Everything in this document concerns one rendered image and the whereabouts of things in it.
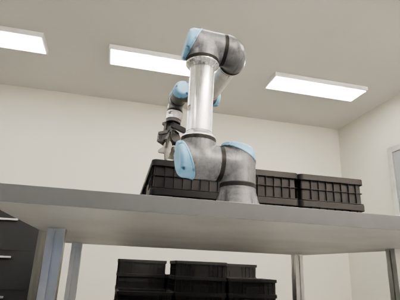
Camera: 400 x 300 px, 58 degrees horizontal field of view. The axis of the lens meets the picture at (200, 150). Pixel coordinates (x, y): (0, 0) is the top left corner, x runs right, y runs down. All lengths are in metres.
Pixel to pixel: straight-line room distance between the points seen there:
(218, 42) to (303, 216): 0.66
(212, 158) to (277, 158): 4.51
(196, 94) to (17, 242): 1.98
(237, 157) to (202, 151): 0.11
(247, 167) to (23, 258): 2.02
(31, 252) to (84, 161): 2.39
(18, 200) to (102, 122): 4.36
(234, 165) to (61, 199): 0.53
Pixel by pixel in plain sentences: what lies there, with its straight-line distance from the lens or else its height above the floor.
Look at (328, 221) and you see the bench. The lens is 1.00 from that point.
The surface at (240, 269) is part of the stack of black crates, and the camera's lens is 3.35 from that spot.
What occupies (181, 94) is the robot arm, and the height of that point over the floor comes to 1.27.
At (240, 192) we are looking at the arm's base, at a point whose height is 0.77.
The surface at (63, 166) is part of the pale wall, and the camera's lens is 5.03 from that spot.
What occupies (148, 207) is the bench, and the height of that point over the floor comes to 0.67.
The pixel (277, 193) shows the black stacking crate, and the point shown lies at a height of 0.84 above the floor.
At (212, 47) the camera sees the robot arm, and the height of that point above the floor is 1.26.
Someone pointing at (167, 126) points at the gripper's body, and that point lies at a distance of 1.70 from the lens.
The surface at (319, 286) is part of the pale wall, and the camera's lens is 5.63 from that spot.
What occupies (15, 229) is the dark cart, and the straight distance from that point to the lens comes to 2.87.
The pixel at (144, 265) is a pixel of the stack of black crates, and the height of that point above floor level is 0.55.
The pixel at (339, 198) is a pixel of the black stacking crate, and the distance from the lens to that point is 1.63.
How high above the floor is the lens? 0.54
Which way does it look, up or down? 18 degrees up
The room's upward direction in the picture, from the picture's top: 2 degrees clockwise
